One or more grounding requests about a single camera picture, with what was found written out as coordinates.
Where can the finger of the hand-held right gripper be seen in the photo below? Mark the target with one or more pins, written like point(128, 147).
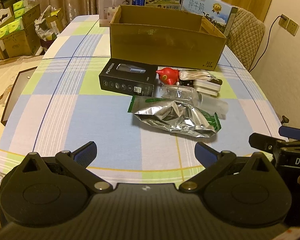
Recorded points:
point(290, 131)
point(262, 140)

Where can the silver and green foil bag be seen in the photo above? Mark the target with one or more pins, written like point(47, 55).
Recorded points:
point(170, 115)

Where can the light blue milk carton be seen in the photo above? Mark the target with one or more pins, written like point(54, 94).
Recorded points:
point(210, 10)

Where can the white panel with cutout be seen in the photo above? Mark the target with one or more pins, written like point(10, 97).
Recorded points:
point(0, 17)

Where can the wall socket with plug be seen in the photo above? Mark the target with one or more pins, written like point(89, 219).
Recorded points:
point(283, 21)

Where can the chair with quilted cover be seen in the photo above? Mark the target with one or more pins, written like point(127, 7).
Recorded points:
point(245, 35)

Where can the dark framed board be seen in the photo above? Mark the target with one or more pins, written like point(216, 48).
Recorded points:
point(17, 92)

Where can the small open cardboard box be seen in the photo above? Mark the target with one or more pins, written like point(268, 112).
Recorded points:
point(56, 20)

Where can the white square box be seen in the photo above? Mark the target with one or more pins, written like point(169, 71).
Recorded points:
point(206, 87)

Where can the brown cardboard box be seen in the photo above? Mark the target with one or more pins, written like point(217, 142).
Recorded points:
point(165, 45)

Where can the white humidifier box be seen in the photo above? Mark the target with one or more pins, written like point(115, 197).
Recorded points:
point(110, 5)

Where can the large cardboard storage box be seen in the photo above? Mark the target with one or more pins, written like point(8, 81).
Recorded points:
point(20, 42)

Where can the cotton swab pack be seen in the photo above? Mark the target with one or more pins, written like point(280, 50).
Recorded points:
point(192, 74)

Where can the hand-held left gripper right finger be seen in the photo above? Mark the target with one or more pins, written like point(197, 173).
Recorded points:
point(205, 152)

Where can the black shaver box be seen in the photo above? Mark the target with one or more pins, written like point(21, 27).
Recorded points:
point(125, 80)

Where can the empty wall socket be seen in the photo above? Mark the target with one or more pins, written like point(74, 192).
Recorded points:
point(294, 27)

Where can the clear plastic bottle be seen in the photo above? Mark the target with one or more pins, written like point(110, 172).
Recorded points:
point(215, 105)
point(180, 93)

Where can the red toy figure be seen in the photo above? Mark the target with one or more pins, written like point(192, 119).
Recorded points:
point(168, 76)

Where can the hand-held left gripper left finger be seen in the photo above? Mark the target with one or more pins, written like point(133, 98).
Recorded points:
point(86, 150)

